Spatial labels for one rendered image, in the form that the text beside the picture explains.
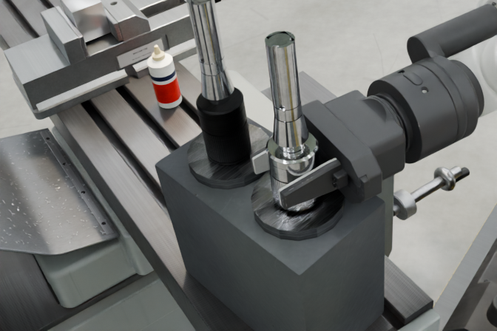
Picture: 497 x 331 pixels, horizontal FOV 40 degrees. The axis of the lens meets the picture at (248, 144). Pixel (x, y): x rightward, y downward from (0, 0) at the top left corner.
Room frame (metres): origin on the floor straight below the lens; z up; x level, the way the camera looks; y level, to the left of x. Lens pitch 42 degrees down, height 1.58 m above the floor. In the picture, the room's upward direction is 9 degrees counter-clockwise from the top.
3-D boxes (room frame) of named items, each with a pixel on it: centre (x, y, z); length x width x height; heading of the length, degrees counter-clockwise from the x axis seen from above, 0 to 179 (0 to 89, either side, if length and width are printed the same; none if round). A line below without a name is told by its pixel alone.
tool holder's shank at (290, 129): (0.45, -0.04, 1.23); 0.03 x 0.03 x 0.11
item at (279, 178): (0.45, -0.04, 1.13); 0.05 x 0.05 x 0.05
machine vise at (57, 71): (1.04, 0.21, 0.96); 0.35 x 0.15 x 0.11; 114
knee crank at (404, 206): (1.00, -0.37, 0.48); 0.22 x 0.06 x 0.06; 116
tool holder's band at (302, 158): (0.45, -0.04, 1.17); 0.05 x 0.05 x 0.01
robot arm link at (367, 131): (0.49, -0.12, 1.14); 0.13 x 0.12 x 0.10; 21
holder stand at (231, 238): (0.49, -0.01, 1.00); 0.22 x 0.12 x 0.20; 36
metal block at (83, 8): (1.03, 0.23, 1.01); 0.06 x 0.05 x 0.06; 24
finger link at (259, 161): (0.48, -0.03, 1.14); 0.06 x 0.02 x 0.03; 111
